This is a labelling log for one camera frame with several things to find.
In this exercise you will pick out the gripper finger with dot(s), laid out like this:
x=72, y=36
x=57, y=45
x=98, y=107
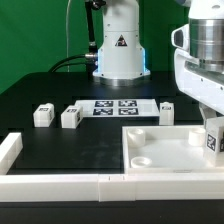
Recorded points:
x=207, y=113

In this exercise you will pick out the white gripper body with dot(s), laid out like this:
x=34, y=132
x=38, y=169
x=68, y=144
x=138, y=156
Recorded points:
x=204, y=86

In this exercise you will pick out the white square table top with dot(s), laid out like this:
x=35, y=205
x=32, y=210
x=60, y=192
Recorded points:
x=165, y=149

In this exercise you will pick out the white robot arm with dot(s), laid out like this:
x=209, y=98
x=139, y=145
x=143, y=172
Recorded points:
x=198, y=58

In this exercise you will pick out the white sheet with markers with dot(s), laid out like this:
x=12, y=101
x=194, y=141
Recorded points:
x=119, y=108

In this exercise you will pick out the white U-shaped fence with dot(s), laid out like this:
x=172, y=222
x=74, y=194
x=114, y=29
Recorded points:
x=49, y=188

